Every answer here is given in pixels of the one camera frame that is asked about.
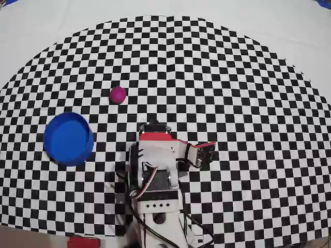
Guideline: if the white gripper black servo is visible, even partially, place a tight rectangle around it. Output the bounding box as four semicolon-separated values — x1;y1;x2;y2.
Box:
139;120;173;135

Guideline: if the pink faceted ball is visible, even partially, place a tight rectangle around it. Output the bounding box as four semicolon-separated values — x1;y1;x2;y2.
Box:
109;86;127;104

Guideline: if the blue round box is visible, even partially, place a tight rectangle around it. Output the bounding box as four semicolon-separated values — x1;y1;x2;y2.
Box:
43;111;95;166

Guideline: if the red flat box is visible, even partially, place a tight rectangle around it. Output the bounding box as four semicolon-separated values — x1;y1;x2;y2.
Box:
67;237;101;248

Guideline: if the black white checkered cloth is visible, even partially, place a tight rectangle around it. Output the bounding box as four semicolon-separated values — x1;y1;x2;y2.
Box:
0;0;331;245

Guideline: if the white red servo wire bundle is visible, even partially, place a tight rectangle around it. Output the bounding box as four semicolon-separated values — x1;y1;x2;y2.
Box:
129;163;159;200

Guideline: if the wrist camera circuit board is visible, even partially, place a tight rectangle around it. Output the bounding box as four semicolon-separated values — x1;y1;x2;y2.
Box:
195;141;217;166

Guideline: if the black power cable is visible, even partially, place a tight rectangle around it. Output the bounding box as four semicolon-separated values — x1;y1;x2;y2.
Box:
128;196;216;246

